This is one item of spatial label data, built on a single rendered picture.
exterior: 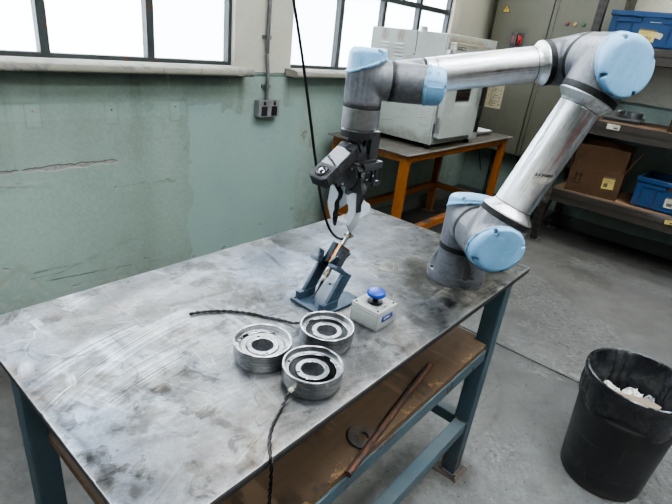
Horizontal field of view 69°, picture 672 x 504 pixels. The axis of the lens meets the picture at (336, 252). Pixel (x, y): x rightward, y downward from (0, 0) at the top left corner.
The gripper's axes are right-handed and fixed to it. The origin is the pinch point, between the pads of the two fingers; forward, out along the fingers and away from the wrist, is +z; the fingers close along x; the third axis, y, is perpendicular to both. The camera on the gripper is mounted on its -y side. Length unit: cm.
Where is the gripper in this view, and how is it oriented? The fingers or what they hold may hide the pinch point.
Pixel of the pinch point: (340, 223)
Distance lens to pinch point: 104.7
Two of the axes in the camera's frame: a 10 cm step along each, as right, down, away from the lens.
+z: -1.1, 9.1, 4.1
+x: -7.2, -3.5, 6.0
